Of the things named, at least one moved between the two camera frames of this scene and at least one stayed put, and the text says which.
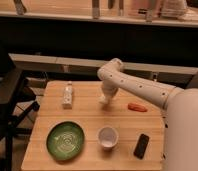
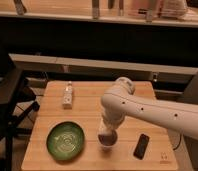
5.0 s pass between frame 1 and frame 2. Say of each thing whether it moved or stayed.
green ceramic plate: stayed
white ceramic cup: stayed
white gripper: moved
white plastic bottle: stayed
